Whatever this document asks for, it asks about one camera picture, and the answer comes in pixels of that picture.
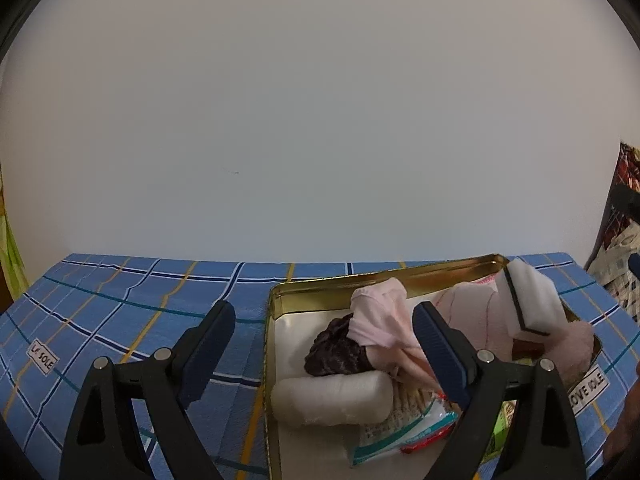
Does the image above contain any white cloth with pink trim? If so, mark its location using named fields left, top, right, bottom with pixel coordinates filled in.
left=432, top=272, right=516, bottom=361

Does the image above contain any green printed wall poster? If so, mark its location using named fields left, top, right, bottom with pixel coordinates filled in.
left=0, top=160, right=27, bottom=301

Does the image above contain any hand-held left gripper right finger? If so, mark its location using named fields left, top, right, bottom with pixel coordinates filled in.
left=411, top=301, right=586, bottom=480

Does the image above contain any white paper liner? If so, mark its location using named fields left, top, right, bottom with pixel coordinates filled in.
left=274, top=307, right=451, bottom=480

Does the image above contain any blue plaid bedsheet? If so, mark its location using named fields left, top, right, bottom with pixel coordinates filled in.
left=0, top=252, right=640, bottom=480

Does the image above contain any patterned cloth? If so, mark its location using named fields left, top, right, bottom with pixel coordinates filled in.
left=585, top=141, right=640, bottom=323

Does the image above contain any cotton swab pack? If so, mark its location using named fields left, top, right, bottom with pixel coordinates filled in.
left=350, top=387, right=458, bottom=466

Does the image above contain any person's right forearm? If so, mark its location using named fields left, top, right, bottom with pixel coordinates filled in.
left=602, top=360, right=640, bottom=466

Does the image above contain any white sponge with black strip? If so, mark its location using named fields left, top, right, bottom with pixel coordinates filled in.
left=495, top=258, right=568, bottom=338

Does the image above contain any pink fluffy puff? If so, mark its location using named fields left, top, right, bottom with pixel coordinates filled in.
left=542, top=320, right=597, bottom=386

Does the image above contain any pale pink fabric garment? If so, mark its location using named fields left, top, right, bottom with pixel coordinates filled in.
left=347, top=278, right=436, bottom=388

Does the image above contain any green tissue pack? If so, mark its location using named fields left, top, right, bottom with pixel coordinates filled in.
left=482, top=400, right=516, bottom=461

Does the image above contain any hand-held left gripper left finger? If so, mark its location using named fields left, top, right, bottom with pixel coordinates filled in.
left=59, top=300, right=237, bottom=480

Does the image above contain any gold tin box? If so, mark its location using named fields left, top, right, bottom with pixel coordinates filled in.
left=262, top=252, right=603, bottom=480

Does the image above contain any white printed sheet label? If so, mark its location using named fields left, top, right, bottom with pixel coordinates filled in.
left=26, top=342, right=60, bottom=373
left=567, top=367, right=611, bottom=417

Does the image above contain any purple scrunchie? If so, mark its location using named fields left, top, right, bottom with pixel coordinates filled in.
left=304, top=312, right=376, bottom=378

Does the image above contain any white gauze roll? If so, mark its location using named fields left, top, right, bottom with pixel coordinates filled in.
left=270, top=371, right=395, bottom=428

